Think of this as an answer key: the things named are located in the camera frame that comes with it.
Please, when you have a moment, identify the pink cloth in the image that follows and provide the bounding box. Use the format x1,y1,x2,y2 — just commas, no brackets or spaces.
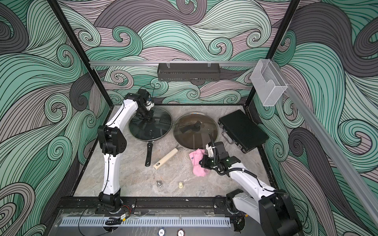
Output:
189,149,210,177

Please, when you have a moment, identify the glass pot lid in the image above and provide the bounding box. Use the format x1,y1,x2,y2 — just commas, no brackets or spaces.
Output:
173,112,219,150

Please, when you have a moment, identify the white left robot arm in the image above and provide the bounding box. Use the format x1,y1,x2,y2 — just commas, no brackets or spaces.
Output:
97,88,154,211

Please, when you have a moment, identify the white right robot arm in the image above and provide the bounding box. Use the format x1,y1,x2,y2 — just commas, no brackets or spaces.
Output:
199,155,302,236

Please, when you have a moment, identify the black frying pan with lid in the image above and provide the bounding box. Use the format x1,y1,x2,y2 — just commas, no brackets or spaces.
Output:
128,106,173,167

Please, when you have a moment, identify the black ribbed carrying case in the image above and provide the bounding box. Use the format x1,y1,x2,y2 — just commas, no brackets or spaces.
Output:
218,110,269,153

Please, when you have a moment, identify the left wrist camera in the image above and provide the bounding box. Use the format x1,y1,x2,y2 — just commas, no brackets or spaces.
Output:
146,98,155,111

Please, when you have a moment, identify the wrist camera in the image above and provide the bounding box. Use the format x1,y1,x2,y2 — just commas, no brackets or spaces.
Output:
206,144,215,158
146,98,155,111

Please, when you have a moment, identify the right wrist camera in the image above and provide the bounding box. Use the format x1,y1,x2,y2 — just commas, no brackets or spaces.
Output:
206,144,215,158

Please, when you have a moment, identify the brown wok with wooden handle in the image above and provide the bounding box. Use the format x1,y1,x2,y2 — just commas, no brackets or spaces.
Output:
153,112,220,170

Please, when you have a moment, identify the aluminium rail back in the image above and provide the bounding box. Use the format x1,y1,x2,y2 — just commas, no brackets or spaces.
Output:
89,60,258,67

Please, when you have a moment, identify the aluminium rail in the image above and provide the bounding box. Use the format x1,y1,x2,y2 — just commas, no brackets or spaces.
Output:
89,60,258,67
272,62,378,226

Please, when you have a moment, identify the black wall shelf tray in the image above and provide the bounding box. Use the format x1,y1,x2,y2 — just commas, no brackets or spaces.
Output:
157,64,221,82

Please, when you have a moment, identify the clear plastic wall bin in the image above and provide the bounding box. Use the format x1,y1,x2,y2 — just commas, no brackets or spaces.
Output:
250,59,287,107

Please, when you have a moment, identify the aluminium rail right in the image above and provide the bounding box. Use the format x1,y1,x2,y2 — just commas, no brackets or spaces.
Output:
272,62,378,226

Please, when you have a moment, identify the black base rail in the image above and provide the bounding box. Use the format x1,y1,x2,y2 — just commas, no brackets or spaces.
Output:
56,196,293,215

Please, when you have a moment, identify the black frame post left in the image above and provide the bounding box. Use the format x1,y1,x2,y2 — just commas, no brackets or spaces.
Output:
47,0,114,109

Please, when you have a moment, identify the black frame post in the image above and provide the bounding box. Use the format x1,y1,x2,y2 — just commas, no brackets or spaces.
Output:
47,0,114,109
246,1,300,107

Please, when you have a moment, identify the white slotted cable duct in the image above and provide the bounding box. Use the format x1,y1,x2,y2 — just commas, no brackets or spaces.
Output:
59,217,231,228

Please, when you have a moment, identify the black frame post right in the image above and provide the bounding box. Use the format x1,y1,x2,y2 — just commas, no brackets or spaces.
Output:
246,1,300,107

